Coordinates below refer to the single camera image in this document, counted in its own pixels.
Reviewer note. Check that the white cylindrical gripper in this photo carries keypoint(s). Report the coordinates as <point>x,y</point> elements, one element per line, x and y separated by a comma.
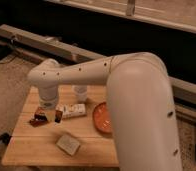
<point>48,99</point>

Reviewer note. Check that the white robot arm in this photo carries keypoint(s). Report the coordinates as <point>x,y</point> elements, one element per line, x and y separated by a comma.
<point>139,99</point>

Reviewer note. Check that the white sponge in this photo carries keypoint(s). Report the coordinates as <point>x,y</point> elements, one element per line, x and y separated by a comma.
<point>68,143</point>

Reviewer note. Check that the white tube bottle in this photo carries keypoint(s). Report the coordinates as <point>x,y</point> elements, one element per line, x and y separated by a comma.
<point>73,110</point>

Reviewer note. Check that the white plastic cup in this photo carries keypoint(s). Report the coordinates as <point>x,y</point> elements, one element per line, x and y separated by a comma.
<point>80,92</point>

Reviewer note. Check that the orange bowl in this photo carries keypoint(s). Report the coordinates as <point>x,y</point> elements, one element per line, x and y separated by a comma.
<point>101,118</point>

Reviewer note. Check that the black floor bracket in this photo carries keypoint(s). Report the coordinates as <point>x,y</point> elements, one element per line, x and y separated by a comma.
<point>5,138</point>

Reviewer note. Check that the grey metal rail beam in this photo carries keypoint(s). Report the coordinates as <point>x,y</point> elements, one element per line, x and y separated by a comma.
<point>183,90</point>

